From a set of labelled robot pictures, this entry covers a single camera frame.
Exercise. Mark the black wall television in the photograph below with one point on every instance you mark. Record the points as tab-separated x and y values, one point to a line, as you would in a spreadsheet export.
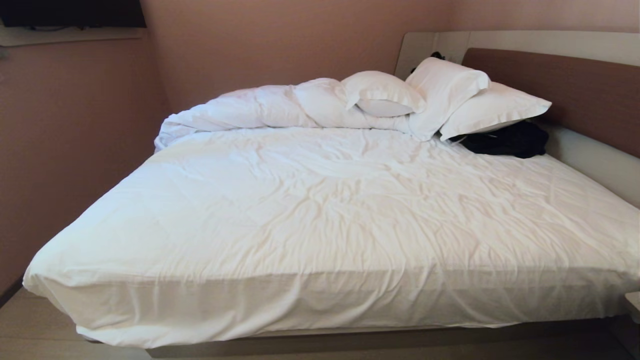
75	12

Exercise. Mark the black bag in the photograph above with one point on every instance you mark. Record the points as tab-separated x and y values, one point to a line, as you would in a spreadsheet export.
510	141

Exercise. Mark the small white pillow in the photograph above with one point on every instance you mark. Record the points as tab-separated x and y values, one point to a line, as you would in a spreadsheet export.
380	92

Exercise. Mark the white upright pillow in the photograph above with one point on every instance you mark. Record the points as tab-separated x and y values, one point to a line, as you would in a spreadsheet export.
442	92

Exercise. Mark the brown wooden headboard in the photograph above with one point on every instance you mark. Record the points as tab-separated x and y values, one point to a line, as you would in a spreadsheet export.
590	95

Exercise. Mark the wooden bed frame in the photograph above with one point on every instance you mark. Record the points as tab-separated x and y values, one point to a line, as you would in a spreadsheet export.
380	337

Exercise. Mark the white bed sheet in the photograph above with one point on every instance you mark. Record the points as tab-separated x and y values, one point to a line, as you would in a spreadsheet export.
320	220

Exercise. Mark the white rolled duvet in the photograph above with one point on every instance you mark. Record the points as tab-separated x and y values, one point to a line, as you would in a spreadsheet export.
260	107

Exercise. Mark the white flat pillow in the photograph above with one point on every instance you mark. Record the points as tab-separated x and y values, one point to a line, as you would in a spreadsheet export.
492	110

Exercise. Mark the black plug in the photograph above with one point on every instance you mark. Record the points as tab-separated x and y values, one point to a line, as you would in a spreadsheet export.
437	55

